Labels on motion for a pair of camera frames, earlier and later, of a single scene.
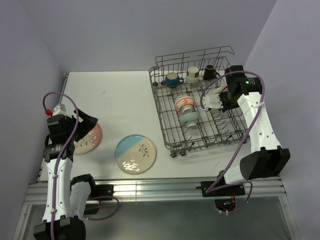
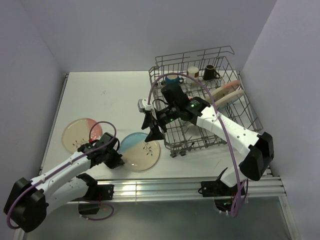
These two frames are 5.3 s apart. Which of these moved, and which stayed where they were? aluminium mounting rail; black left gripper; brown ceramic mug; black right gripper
Moved: black right gripper; black left gripper
Stayed: brown ceramic mug; aluminium mounting rail
